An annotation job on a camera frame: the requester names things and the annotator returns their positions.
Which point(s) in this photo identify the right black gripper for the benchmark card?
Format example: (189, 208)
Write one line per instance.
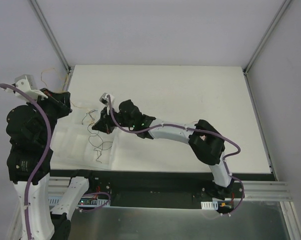
(109, 118)

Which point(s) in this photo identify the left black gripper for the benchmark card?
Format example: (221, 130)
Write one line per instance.
(56, 100)

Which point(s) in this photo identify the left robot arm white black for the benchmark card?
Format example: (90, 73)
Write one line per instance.
(30, 127)

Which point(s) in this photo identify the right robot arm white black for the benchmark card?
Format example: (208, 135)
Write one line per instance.
(204, 140)

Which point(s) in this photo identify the white compartment tray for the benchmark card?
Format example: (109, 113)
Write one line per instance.
(76, 146)

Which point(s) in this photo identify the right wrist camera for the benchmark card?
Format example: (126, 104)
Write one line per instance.
(107, 99)

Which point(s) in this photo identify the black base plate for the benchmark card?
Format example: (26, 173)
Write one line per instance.
(142, 189)

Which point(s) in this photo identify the left white cable duct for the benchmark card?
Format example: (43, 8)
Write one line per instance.
(84, 202)

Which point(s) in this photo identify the white cable duct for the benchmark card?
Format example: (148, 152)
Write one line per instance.
(209, 205)
(84, 202)

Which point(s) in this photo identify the right white cable duct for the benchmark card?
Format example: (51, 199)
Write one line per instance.
(209, 205)

